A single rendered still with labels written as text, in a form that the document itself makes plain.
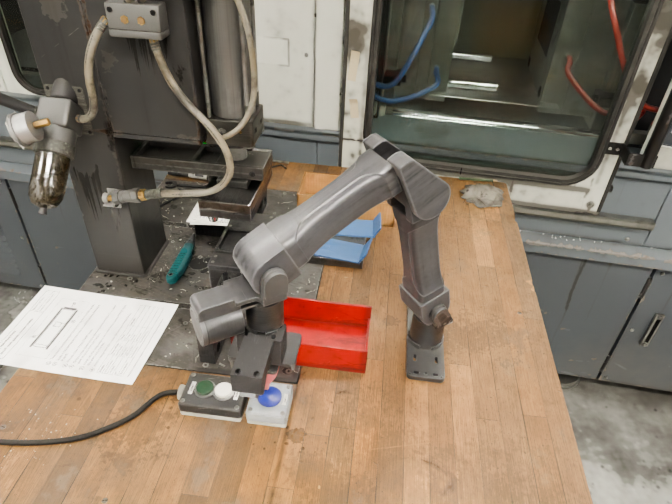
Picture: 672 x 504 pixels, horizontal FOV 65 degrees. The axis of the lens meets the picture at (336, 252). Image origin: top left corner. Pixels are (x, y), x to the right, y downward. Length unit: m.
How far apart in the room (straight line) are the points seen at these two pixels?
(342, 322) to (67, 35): 0.70
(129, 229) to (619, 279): 1.51
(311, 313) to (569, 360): 1.35
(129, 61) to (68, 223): 1.37
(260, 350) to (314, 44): 1.04
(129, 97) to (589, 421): 1.91
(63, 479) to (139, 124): 0.59
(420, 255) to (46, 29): 0.71
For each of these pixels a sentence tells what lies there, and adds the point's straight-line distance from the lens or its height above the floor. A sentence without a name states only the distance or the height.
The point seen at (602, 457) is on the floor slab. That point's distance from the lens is 2.21.
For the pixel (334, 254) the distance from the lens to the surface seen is 1.21.
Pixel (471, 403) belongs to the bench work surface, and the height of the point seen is 0.90.
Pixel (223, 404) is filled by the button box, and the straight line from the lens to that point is 0.93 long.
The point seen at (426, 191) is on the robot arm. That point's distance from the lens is 0.75.
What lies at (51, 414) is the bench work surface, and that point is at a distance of 1.03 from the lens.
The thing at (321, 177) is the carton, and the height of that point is 0.96.
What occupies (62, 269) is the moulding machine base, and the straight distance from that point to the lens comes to 2.47.
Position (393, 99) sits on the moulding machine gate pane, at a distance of 1.57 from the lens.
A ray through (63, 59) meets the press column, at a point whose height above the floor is 1.37.
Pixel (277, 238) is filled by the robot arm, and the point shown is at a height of 1.26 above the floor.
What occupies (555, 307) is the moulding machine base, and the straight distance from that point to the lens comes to 2.01.
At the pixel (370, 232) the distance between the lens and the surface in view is 1.29.
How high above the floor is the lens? 1.67
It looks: 37 degrees down
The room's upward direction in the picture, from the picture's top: 3 degrees clockwise
